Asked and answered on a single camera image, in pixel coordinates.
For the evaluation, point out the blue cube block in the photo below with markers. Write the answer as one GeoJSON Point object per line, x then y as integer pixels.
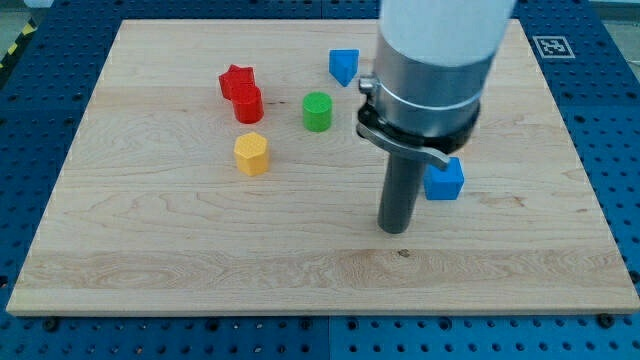
{"type": "Point", "coordinates": [444, 184]}

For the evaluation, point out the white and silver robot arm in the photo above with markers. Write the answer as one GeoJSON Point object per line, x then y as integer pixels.
{"type": "Point", "coordinates": [432, 60]}

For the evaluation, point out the yellow hexagonal prism block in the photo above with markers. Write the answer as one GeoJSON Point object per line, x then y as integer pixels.
{"type": "Point", "coordinates": [251, 152]}

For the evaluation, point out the green cylinder block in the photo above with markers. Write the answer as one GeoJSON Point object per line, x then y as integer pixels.
{"type": "Point", "coordinates": [317, 111]}

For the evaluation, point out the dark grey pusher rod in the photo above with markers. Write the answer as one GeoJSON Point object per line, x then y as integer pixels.
{"type": "Point", "coordinates": [403, 179]}

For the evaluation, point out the light wooden board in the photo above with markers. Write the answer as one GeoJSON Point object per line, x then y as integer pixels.
{"type": "Point", "coordinates": [150, 215]}

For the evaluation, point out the red cylinder block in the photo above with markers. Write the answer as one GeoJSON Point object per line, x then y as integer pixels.
{"type": "Point", "coordinates": [247, 103]}

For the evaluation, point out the blue triangular prism block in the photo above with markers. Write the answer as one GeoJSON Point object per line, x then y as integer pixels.
{"type": "Point", "coordinates": [343, 65]}

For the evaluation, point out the black clamp with silver lever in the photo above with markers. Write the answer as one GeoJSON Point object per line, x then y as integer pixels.
{"type": "Point", "coordinates": [400, 140]}

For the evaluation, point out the red star block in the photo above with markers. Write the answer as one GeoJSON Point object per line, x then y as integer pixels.
{"type": "Point", "coordinates": [235, 78]}

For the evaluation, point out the white fiducial marker tag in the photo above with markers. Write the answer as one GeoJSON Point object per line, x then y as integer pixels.
{"type": "Point", "coordinates": [553, 47]}

